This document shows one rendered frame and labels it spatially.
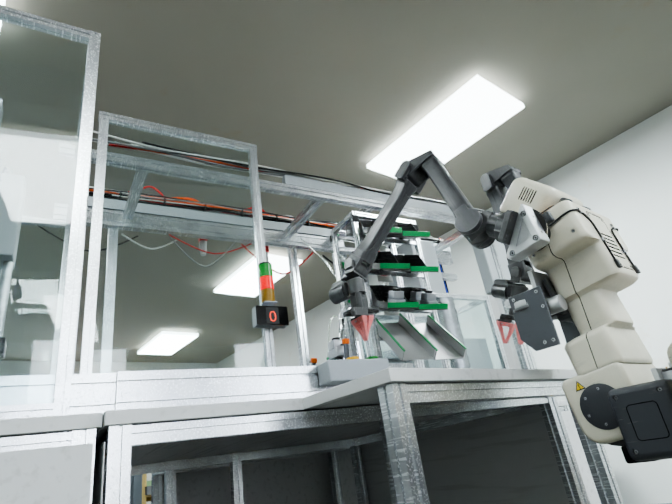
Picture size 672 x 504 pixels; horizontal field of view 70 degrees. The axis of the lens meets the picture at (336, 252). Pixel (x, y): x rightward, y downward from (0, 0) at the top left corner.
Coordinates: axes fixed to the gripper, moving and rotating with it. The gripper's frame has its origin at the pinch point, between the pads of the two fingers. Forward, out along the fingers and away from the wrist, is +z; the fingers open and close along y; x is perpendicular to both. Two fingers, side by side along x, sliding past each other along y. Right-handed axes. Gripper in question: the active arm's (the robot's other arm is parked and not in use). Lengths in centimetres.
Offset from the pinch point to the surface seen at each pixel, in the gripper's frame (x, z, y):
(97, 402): -3, 13, 75
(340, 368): 5.9, 10.2, 14.8
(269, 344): -33.4, -7.3, 17.6
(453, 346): -12, 0, -49
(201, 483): -168, 34, 4
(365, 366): 6.0, 10.0, 6.2
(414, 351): -11.9, 1.7, -29.5
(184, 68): -109, -206, 23
